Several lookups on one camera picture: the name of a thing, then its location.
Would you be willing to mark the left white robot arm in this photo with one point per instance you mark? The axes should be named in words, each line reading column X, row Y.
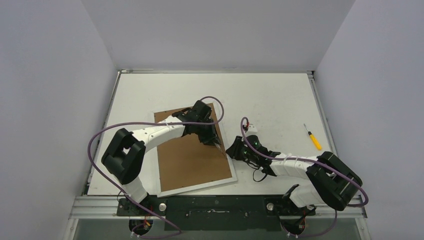
column 124, row 155

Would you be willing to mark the white picture frame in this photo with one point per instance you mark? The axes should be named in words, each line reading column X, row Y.
column 185, row 165

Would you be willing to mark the yellow handled screwdriver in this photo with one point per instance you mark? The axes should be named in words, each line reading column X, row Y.
column 314, row 140

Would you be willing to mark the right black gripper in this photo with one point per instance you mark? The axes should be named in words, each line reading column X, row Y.
column 238, row 149

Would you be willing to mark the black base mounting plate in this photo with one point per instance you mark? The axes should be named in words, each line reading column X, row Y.
column 230, row 212

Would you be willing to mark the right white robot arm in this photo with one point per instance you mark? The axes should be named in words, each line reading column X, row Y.
column 331, row 182

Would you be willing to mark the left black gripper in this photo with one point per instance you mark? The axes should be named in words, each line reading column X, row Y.
column 212, row 138

